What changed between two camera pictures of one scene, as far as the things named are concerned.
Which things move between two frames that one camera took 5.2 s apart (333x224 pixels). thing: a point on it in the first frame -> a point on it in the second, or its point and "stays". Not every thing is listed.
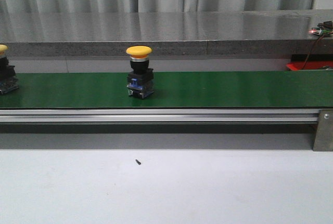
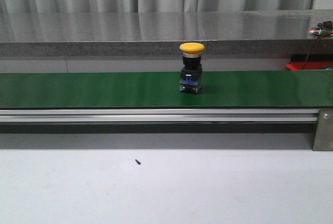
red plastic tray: (310, 65) stays
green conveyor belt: (222, 89) stays
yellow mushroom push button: (8, 82) -> (191, 76)
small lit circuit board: (325, 28) stays
